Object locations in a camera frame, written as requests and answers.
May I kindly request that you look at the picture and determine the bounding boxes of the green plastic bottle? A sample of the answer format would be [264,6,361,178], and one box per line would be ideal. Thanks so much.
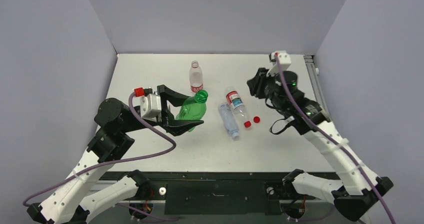
[175,90,209,120]

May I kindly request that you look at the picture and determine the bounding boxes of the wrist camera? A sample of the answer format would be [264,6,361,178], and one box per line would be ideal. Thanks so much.
[134,87,162,119]
[266,50,292,77]

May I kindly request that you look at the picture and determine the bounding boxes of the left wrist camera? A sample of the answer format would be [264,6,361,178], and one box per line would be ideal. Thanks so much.
[134,87,162,119]

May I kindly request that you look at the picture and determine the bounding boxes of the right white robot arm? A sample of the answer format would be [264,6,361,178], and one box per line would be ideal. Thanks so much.
[247,67,394,222]

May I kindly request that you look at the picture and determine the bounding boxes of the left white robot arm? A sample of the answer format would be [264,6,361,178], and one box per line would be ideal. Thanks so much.
[23,85,203,224]

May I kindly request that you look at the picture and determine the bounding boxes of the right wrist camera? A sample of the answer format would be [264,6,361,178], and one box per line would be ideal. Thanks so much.
[266,50,292,77]

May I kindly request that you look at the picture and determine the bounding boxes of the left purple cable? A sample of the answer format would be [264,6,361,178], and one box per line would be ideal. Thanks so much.
[22,92,181,223]

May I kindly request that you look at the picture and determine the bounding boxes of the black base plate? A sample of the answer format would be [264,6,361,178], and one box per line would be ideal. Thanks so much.
[99,171,339,217]

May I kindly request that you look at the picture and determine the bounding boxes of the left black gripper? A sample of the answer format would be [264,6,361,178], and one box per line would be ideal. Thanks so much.
[120,87,204,133]

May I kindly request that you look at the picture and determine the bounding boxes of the red bottle cap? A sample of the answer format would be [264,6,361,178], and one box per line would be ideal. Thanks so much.
[253,116,261,123]

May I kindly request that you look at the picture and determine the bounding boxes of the purple cable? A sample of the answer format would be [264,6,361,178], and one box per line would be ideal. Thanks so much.
[274,53,397,224]
[22,92,181,223]

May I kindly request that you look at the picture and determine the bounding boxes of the clear bottle blue cap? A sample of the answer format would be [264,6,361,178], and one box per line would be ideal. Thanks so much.
[218,103,240,140]

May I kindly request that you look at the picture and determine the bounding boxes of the clear bottle red blue label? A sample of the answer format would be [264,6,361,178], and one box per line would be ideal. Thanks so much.
[224,86,252,129]

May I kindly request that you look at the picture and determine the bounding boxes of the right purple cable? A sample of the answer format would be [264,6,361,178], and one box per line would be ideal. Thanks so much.
[274,53,397,224]

